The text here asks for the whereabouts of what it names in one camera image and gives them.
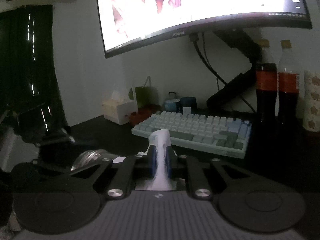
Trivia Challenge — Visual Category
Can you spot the white cloth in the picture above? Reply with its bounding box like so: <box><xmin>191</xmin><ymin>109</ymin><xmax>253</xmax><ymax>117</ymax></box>
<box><xmin>135</xmin><ymin>129</ymin><xmax>176</xmax><ymax>191</ymax></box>

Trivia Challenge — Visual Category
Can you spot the white blue mechanical keyboard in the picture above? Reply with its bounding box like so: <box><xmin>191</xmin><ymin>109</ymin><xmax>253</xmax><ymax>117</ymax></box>
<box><xmin>131</xmin><ymin>111</ymin><xmax>252</xmax><ymax>159</ymax></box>

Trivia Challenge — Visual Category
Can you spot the red box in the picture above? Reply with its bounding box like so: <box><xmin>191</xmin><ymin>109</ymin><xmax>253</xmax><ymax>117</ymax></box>
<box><xmin>129</xmin><ymin>108</ymin><xmax>153</xmax><ymax>126</ymax></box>

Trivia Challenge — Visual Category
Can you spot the wooden tissue box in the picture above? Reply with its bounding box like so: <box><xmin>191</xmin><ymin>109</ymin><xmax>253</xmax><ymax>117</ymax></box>
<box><xmin>102</xmin><ymin>90</ymin><xmax>138</xmax><ymax>125</ymax></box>

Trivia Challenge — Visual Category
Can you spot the dark teal mug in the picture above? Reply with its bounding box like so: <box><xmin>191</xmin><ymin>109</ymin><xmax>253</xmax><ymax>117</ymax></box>
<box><xmin>180</xmin><ymin>96</ymin><xmax>197</xmax><ymax>114</ymax></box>

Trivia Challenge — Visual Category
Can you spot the green paper bag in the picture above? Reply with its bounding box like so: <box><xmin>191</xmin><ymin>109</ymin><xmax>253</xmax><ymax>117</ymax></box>
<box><xmin>128</xmin><ymin>76</ymin><xmax>159</xmax><ymax>108</ymax></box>

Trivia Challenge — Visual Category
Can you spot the left cola bottle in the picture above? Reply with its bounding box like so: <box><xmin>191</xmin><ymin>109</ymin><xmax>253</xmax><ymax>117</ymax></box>
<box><xmin>254</xmin><ymin>39</ymin><xmax>278</xmax><ymax>120</ymax></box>

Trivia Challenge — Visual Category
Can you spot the cola bottle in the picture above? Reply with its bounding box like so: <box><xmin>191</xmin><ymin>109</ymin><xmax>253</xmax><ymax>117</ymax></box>
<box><xmin>254</xmin><ymin>39</ymin><xmax>278</xmax><ymax>120</ymax></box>
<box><xmin>278</xmin><ymin>40</ymin><xmax>299</xmax><ymax>123</ymax></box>

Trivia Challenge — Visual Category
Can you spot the right cola bottle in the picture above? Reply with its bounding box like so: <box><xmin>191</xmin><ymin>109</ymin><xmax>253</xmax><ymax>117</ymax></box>
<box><xmin>278</xmin><ymin>40</ymin><xmax>299</xmax><ymax>123</ymax></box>

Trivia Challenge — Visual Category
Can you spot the curved computer monitor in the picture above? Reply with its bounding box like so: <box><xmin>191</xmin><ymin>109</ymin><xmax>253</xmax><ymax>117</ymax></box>
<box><xmin>97</xmin><ymin>0</ymin><xmax>312</xmax><ymax>58</ymax></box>

